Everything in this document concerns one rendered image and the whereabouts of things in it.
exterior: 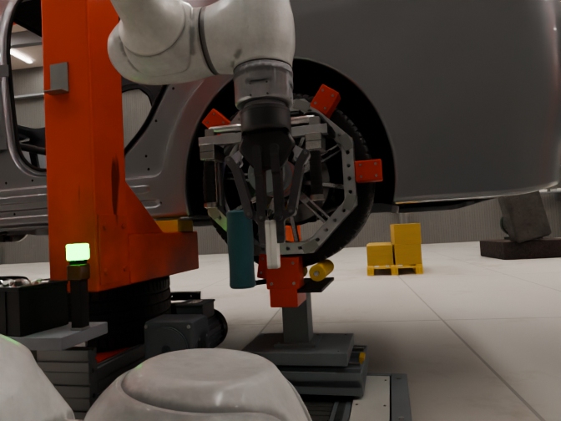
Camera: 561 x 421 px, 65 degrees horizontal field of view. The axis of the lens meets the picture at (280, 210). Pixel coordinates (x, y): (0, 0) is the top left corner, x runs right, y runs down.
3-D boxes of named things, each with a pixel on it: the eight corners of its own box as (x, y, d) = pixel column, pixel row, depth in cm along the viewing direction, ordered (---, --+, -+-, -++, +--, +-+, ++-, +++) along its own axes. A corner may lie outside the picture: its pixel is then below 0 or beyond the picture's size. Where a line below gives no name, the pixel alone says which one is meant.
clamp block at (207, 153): (224, 162, 147) (224, 146, 147) (214, 158, 138) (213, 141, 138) (210, 164, 148) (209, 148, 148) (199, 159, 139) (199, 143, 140)
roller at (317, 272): (335, 272, 178) (334, 258, 178) (325, 281, 149) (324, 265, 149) (320, 273, 179) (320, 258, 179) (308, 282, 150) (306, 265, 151)
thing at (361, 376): (368, 366, 184) (366, 342, 184) (363, 399, 149) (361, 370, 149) (253, 363, 195) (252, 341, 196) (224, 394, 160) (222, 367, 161)
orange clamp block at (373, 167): (356, 183, 157) (382, 181, 154) (355, 181, 149) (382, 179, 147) (356, 164, 157) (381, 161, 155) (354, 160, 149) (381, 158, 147)
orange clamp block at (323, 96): (328, 120, 160) (341, 98, 159) (325, 115, 152) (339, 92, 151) (312, 111, 161) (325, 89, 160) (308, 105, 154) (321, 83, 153)
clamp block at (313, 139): (326, 152, 139) (325, 135, 139) (322, 148, 130) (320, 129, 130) (310, 154, 140) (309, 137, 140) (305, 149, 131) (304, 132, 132)
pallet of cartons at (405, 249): (415, 266, 672) (412, 223, 675) (431, 273, 562) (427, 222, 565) (362, 268, 682) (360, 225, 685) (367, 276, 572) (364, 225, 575)
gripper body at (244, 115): (230, 103, 63) (234, 167, 63) (289, 97, 62) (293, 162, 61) (243, 119, 71) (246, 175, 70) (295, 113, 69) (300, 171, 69)
